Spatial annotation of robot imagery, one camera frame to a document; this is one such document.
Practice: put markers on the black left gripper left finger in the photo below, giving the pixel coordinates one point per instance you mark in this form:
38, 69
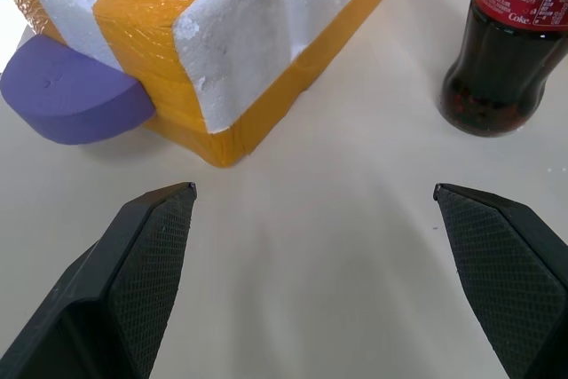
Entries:
133, 281

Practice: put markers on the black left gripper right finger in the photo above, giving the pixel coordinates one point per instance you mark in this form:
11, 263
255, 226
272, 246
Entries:
497, 263

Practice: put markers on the purple foam block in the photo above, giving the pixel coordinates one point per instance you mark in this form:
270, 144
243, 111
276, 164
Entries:
71, 90

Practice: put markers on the Coke bottle red label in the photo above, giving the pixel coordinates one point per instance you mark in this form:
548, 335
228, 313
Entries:
506, 50

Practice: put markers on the white foam block orange tape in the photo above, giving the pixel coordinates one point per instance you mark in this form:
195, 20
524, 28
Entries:
195, 41

